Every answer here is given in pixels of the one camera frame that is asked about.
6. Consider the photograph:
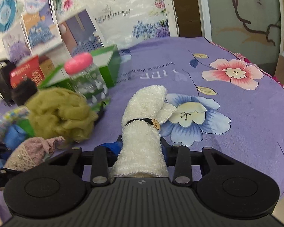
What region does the blue cloth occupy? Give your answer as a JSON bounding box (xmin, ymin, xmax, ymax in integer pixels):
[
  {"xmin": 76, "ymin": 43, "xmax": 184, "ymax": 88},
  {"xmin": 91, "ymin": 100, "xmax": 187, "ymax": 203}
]
[{"xmin": 3, "ymin": 124, "xmax": 27, "ymax": 151}]

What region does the brown cardboard box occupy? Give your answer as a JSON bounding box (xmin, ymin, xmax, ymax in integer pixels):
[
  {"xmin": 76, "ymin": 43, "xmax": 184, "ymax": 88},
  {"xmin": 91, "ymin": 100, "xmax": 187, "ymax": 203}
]
[{"xmin": 39, "ymin": 55, "xmax": 55, "ymax": 77}]

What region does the black coffee cup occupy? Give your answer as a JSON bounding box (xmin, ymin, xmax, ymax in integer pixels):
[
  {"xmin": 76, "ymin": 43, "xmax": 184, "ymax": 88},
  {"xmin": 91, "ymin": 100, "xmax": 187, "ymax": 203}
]
[{"xmin": 11, "ymin": 78, "xmax": 38, "ymax": 106}]

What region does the purple floral table cloth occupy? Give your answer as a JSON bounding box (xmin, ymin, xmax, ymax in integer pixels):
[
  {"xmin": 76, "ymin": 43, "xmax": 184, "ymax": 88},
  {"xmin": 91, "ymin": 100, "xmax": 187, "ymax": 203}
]
[{"xmin": 0, "ymin": 36, "xmax": 284, "ymax": 222}]

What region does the red cardboard box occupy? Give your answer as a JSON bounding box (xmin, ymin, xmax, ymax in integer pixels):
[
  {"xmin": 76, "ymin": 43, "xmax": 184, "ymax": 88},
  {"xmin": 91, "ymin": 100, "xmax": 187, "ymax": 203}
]
[{"xmin": 9, "ymin": 56, "xmax": 44, "ymax": 89}]

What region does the black speaker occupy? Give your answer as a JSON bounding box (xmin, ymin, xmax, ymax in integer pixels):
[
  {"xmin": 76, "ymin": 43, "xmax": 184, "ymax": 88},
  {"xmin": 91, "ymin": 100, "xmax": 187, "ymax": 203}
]
[{"xmin": 0, "ymin": 58, "xmax": 16, "ymax": 106}]

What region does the teal paper fan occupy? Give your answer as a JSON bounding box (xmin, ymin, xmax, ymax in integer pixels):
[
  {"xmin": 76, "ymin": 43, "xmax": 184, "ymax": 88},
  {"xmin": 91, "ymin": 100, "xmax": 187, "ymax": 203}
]
[{"xmin": 0, "ymin": 0, "xmax": 17, "ymax": 32}]

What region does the olive green mesh sponge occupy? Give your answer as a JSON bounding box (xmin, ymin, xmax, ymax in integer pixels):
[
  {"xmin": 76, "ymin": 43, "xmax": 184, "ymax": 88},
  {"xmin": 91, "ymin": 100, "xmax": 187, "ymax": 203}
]
[{"xmin": 25, "ymin": 87, "xmax": 99, "ymax": 142}]

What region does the plaid bedding poster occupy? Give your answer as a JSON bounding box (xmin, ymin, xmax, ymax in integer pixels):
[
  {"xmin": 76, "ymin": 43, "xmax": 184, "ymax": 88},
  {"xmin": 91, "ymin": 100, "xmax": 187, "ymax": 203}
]
[{"xmin": 58, "ymin": 8, "xmax": 107, "ymax": 56}]

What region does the blue bedding poster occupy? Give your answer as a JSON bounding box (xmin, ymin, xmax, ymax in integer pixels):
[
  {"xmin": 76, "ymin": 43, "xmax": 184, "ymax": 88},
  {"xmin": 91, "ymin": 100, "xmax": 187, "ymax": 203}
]
[{"xmin": 21, "ymin": 0, "xmax": 62, "ymax": 56}]

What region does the green cardboard box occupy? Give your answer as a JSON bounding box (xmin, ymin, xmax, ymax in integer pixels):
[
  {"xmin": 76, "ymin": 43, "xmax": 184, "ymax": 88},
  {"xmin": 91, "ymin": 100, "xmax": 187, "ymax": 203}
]
[{"xmin": 38, "ymin": 45, "xmax": 121, "ymax": 91}]

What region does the purple bedding poster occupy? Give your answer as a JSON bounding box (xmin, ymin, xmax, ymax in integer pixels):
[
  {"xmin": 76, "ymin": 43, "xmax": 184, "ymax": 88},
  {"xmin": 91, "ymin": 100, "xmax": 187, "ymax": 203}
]
[{"xmin": 2, "ymin": 22, "xmax": 31, "ymax": 64}]

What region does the floral bedding package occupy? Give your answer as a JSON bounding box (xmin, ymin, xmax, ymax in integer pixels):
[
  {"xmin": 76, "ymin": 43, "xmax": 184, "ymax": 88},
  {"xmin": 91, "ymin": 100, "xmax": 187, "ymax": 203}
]
[{"xmin": 53, "ymin": 0, "xmax": 170, "ymax": 48}]

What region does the glass jar pink lid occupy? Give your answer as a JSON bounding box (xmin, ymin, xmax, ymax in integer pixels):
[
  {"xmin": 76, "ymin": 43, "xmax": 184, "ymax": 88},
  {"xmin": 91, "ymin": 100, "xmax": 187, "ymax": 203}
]
[{"xmin": 64, "ymin": 52, "xmax": 110, "ymax": 110}]

